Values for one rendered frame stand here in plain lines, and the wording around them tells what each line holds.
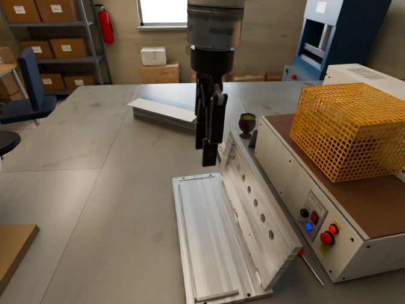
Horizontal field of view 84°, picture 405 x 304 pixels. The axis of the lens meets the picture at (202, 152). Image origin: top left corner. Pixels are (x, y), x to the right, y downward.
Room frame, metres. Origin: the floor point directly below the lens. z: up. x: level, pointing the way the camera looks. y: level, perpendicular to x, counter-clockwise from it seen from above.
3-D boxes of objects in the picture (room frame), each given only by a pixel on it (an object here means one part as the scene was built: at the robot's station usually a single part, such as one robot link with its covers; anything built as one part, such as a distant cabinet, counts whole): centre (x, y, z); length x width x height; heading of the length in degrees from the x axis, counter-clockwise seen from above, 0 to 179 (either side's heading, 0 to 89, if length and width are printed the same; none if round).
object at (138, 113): (1.12, 0.19, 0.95); 0.40 x 0.13 x 0.09; 62
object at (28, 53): (2.19, 1.78, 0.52); 0.60 x 0.58 x 1.04; 94
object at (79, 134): (1.20, 0.67, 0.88); 0.99 x 0.45 x 0.03; 4
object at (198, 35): (0.42, -0.02, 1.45); 0.09 x 0.09 x 0.06
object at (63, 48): (3.62, 1.96, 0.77); 0.42 x 0.17 x 0.26; 95
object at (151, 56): (3.72, 0.75, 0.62); 0.36 x 0.29 x 0.22; 94
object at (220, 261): (0.44, -0.03, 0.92); 0.44 x 0.21 x 0.04; 11
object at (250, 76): (3.78, -0.71, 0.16); 0.50 x 0.38 x 0.32; 104
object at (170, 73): (3.72, 0.67, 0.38); 0.60 x 0.40 x 0.26; 94
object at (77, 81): (3.62, 1.95, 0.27); 0.42 x 0.18 x 0.20; 95
